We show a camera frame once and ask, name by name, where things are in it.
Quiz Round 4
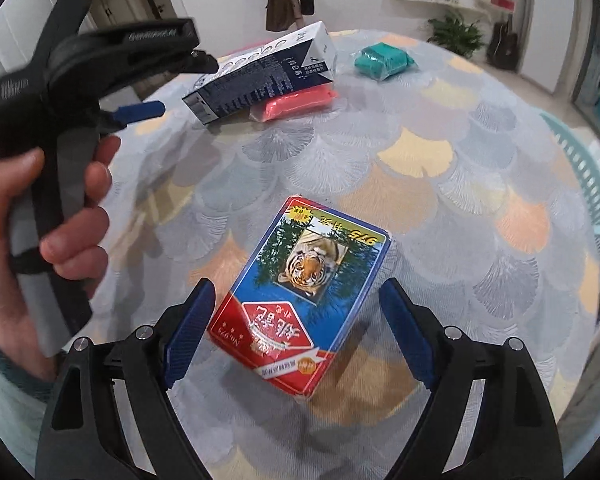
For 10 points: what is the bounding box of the teal plastic basket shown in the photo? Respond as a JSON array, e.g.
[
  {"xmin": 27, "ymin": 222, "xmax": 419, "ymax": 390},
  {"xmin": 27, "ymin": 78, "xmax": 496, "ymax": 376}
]
[{"xmin": 540, "ymin": 112, "xmax": 600, "ymax": 236}]

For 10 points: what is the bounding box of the black guitar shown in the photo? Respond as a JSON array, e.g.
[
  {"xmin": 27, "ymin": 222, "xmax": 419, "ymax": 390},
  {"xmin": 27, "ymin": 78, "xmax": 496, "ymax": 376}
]
[{"xmin": 486, "ymin": 0, "xmax": 520, "ymax": 71}]

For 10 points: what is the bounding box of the person's left forearm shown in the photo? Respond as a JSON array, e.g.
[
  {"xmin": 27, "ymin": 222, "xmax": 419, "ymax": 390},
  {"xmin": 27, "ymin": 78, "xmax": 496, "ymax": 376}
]
[{"xmin": 0, "ymin": 327, "xmax": 56, "ymax": 466}]

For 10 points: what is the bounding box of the potted green plant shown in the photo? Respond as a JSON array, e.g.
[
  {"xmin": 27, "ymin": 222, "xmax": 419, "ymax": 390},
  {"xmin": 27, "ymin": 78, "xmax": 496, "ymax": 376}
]
[{"xmin": 427, "ymin": 10, "xmax": 486, "ymax": 58}]

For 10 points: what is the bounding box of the white washing machine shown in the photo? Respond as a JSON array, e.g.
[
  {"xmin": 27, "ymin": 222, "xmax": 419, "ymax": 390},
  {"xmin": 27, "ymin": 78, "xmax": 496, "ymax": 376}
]
[{"xmin": 577, "ymin": 55, "xmax": 600, "ymax": 108}]

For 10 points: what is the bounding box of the white standing air conditioner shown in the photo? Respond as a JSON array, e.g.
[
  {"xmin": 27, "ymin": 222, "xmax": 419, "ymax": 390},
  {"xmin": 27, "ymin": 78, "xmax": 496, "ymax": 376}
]
[{"xmin": 522, "ymin": 0, "xmax": 578, "ymax": 93}]

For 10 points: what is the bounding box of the blue red card box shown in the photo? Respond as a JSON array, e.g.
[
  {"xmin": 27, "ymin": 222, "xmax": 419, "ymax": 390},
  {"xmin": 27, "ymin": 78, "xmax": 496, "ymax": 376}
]
[{"xmin": 206, "ymin": 196, "xmax": 393, "ymax": 402}]

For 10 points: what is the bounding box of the low white wall shelf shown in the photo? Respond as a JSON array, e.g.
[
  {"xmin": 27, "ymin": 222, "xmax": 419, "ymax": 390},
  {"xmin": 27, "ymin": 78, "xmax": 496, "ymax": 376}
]
[{"xmin": 386, "ymin": 0, "xmax": 486, "ymax": 13}]

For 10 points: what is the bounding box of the red packet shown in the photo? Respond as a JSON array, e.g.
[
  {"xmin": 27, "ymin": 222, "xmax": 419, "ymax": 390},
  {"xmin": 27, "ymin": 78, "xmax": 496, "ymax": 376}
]
[{"xmin": 250, "ymin": 85, "xmax": 340, "ymax": 123}]

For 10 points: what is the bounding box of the white navy carton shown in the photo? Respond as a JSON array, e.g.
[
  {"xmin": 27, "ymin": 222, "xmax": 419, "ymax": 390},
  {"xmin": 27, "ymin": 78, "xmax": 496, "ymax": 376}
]
[{"xmin": 181, "ymin": 21, "xmax": 338, "ymax": 127}]

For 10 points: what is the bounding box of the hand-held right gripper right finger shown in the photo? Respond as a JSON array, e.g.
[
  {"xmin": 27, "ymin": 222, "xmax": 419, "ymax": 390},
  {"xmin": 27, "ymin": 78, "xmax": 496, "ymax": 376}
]
[{"xmin": 379, "ymin": 277, "xmax": 563, "ymax": 480}]

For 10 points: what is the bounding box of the green packet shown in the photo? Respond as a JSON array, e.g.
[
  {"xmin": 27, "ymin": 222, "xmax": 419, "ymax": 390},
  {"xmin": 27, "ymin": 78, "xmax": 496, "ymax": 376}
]
[{"xmin": 354, "ymin": 42, "xmax": 417, "ymax": 82}]

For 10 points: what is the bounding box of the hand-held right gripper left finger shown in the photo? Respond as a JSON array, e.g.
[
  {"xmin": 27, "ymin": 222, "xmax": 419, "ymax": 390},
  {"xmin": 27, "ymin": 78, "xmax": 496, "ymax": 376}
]
[{"xmin": 36, "ymin": 277, "xmax": 216, "ymax": 480}]

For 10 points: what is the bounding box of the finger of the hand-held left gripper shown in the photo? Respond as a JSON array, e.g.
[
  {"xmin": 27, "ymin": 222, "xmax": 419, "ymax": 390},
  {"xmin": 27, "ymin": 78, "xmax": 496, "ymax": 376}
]
[
  {"xmin": 122, "ymin": 17, "xmax": 221, "ymax": 81},
  {"xmin": 99, "ymin": 101, "xmax": 166, "ymax": 134}
]

